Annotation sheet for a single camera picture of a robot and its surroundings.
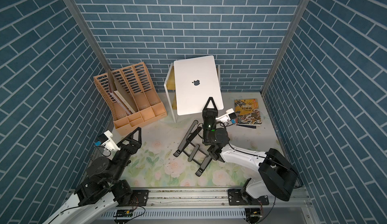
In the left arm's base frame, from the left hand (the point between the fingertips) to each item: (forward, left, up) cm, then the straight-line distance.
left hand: (142, 131), depth 65 cm
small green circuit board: (-26, +11, -32) cm, 43 cm away
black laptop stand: (+1, -22, -26) cm, 33 cm away
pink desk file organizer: (+50, +21, -11) cm, 55 cm away
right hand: (+12, -30, +9) cm, 33 cm away
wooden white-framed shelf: (+27, -9, +4) cm, 29 cm away
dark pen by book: (+21, -58, -28) cm, 68 cm away
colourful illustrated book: (+33, -60, -26) cm, 73 cm away
